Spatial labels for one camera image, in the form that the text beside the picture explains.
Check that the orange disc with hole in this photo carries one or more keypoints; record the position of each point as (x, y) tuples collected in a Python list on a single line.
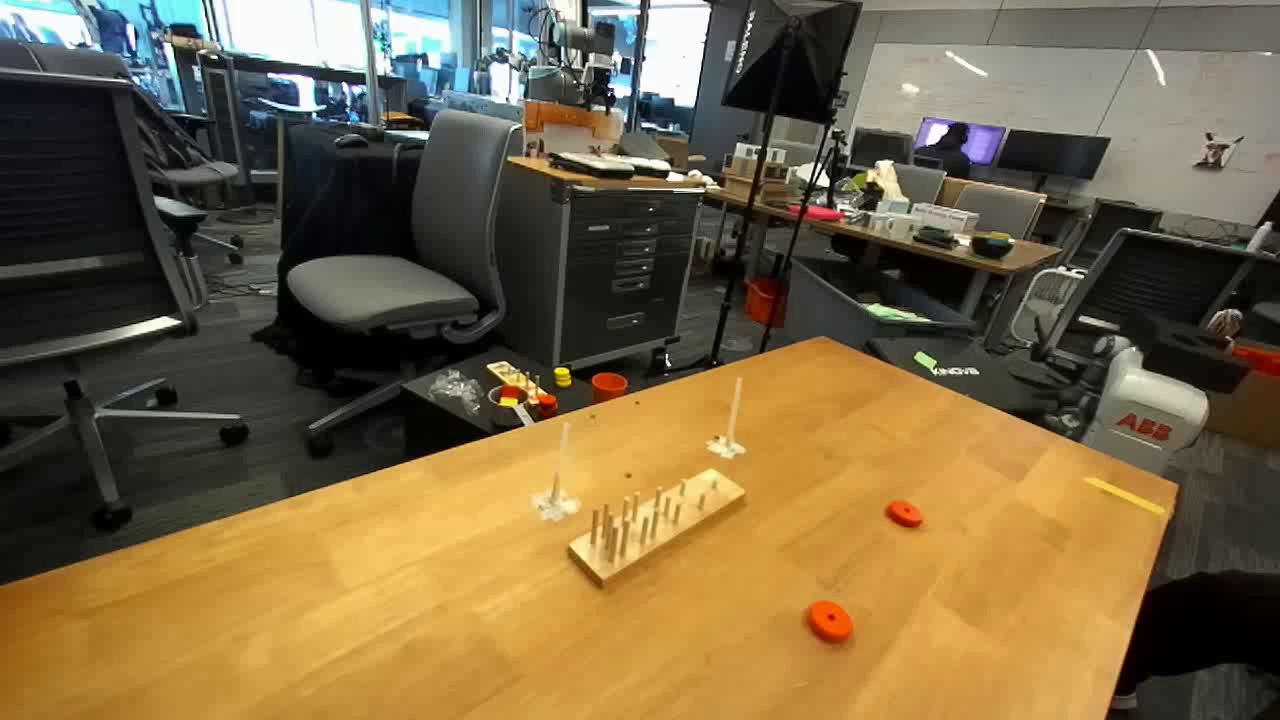
[(831, 621)]

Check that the white ABB robot base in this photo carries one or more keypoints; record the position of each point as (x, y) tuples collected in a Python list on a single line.
[(1143, 416)]

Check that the wooden peg board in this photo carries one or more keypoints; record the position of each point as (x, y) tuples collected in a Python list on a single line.
[(634, 530)]

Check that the grey drawer cabinet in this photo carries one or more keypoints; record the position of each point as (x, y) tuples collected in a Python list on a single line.
[(593, 265)]

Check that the small black side table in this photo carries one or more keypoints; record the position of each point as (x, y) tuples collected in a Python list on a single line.
[(482, 398)]

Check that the clear peg stand near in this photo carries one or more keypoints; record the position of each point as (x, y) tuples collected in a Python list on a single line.
[(557, 502)]

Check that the grey office chair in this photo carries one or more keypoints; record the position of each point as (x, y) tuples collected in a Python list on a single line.
[(443, 294)]

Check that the yellow tape strip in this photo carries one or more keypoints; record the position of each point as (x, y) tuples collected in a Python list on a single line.
[(1125, 498)]

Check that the dark mesh office chair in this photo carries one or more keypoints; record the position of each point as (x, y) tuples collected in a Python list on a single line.
[(87, 269)]

